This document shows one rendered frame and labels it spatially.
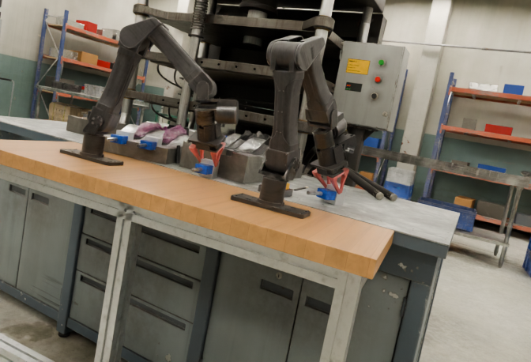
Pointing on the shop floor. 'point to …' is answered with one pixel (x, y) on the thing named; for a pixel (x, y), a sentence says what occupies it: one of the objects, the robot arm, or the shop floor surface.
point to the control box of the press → (369, 91)
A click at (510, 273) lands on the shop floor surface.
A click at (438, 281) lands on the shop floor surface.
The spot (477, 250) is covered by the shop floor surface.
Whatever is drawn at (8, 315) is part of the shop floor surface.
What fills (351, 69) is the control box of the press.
